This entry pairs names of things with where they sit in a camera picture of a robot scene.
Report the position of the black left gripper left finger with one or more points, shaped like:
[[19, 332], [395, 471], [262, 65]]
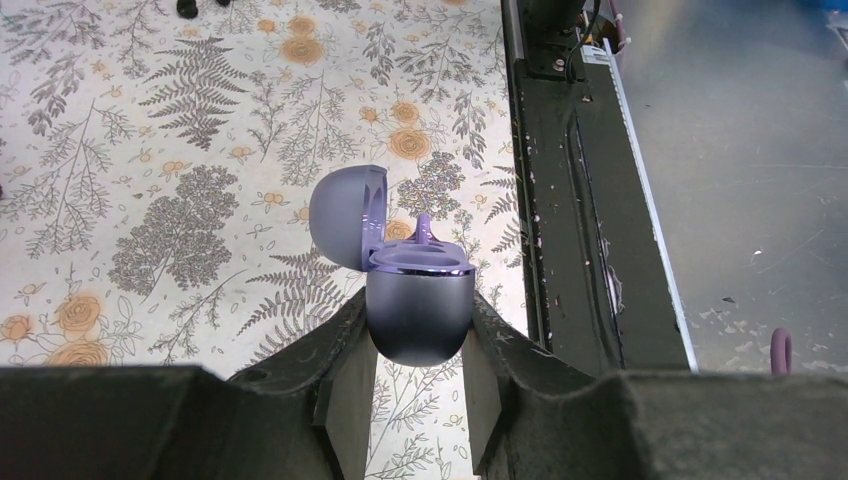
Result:
[[302, 413]]

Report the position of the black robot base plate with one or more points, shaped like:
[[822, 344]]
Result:
[[600, 289]]

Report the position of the floral table mat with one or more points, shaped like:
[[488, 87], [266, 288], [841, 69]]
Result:
[[156, 171]]

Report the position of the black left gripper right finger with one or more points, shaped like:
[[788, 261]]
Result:
[[532, 416]]

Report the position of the purple earbud charging case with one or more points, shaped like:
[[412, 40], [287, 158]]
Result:
[[418, 298]]

